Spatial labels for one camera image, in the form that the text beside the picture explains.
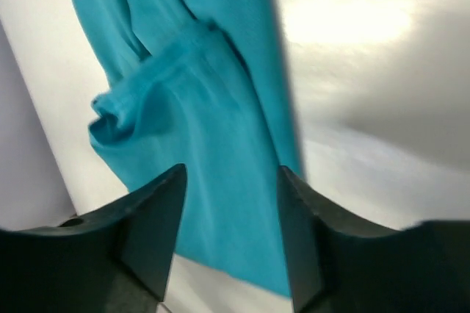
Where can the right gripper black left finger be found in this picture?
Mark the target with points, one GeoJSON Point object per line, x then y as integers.
{"type": "Point", "coordinates": [114, 259]}

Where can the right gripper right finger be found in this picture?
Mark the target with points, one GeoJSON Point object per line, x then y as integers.
{"type": "Point", "coordinates": [339, 262]}

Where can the teal t-shirt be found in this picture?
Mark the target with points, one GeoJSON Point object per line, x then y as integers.
{"type": "Point", "coordinates": [199, 82]}

